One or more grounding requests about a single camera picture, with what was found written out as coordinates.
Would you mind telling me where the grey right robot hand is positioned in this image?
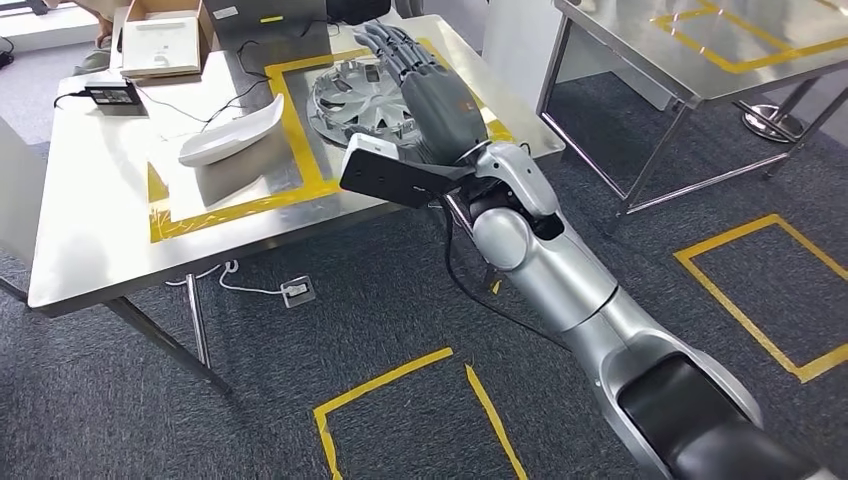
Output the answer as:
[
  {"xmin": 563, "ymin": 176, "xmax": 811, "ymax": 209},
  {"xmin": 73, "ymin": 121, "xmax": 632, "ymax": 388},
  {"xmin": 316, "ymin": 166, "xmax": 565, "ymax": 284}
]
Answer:
[{"xmin": 352, "ymin": 21, "xmax": 490, "ymax": 167}]

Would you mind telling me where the silver plastic hubcap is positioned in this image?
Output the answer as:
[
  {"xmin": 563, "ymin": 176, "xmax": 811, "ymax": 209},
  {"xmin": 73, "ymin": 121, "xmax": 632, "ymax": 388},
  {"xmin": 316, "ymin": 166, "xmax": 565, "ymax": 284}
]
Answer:
[{"xmin": 307, "ymin": 56, "xmax": 425, "ymax": 148}]

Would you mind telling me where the white boat-shaped plastic part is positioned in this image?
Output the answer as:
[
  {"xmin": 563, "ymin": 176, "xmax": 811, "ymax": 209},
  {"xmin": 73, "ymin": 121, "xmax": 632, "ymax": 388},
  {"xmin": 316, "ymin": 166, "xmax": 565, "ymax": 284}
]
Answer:
[{"xmin": 177, "ymin": 92, "xmax": 286, "ymax": 168}]

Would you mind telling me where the white table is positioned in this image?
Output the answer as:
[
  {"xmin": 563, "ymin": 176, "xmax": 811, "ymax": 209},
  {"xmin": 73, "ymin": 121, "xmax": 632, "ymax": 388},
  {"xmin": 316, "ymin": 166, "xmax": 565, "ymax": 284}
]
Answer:
[{"xmin": 482, "ymin": 0, "xmax": 677, "ymax": 114}]

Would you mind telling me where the grey laptop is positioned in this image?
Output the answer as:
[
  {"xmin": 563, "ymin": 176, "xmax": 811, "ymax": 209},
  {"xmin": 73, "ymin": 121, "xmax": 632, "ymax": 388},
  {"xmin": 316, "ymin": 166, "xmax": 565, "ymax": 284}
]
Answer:
[{"xmin": 201, "ymin": 0, "xmax": 333, "ymax": 56}]

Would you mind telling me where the floor power socket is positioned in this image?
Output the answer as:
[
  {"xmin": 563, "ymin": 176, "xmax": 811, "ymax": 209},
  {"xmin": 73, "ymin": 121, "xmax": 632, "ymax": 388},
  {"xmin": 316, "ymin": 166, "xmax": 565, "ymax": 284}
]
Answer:
[{"xmin": 279, "ymin": 274, "xmax": 317, "ymax": 309}]

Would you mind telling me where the steel table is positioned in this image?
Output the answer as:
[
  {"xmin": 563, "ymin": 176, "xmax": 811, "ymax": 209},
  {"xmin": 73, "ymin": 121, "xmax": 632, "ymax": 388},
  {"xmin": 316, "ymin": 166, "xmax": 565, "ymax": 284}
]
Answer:
[{"xmin": 536, "ymin": 0, "xmax": 848, "ymax": 220}]

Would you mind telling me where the white flat box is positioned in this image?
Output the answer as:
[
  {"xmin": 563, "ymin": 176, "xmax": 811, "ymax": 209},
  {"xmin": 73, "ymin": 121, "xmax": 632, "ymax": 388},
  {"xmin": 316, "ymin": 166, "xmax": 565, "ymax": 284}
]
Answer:
[{"xmin": 119, "ymin": 16, "xmax": 203, "ymax": 79}]

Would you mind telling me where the black power adapter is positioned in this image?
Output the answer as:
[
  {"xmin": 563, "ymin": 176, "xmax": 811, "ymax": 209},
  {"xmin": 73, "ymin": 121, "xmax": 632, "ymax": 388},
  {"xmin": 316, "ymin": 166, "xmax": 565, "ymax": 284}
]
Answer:
[{"xmin": 84, "ymin": 82, "xmax": 146, "ymax": 117}]

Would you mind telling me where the person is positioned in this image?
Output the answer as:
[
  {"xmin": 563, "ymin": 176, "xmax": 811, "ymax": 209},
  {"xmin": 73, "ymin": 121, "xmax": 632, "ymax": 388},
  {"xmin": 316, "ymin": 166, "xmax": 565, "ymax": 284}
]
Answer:
[{"xmin": 42, "ymin": 0, "xmax": 130, "ymax": 75}]

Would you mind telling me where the chrome stool base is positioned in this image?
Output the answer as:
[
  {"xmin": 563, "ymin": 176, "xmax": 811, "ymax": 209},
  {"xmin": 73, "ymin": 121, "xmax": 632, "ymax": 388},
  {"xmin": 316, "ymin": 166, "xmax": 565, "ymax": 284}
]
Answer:
[{"xmin": 740, "ymin": 102, "xmax": 810, "ymax": 144}]

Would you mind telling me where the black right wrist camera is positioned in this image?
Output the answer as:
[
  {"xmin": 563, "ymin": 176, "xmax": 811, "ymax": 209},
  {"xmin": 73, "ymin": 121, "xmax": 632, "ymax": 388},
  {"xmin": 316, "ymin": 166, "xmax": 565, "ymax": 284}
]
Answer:
[{"xmin": 339, "ymin": 132, "xmax": 477, "ymax": 210}]

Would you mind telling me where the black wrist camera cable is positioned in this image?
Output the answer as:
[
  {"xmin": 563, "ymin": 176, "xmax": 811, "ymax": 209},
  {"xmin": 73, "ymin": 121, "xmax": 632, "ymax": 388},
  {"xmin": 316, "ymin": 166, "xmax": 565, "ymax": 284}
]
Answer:
[{"xmin": 437, "ymin": 195, "xmax": 571, "ymax": 352}]

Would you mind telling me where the black laptop power cable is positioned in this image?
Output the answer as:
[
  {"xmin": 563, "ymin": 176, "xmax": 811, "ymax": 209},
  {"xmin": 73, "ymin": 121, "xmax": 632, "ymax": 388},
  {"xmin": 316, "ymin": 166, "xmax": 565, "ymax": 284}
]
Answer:
[{"xmin": 52, "ymin": 19, "xmax": 342, "ymax": 130}]

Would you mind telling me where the white socket cable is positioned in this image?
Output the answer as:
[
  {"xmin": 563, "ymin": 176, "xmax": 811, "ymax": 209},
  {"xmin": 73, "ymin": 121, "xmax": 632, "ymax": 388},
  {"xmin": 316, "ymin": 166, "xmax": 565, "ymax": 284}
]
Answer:
[{"xmin": 164, "ymin": 259, "xmax": 286, "ymax": 297}]

